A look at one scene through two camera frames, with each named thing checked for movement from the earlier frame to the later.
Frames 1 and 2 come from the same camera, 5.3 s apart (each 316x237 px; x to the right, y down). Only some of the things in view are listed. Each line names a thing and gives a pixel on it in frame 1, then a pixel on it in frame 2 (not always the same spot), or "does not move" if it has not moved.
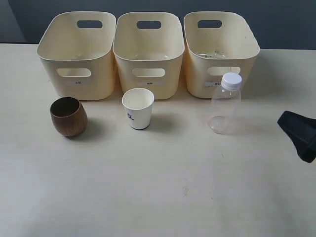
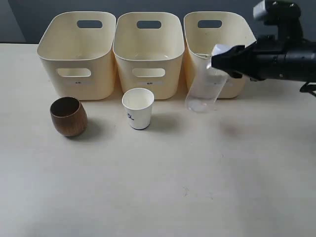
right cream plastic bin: x=218 y=43 does not move
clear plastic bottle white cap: x=226 y=111 to x=203 y=95
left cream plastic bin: x=76 y=51 does not move
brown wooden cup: x=69 y=116 does not move
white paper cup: x=138 y=103 does not move
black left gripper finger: x=301 y=131 to x=270 y=59
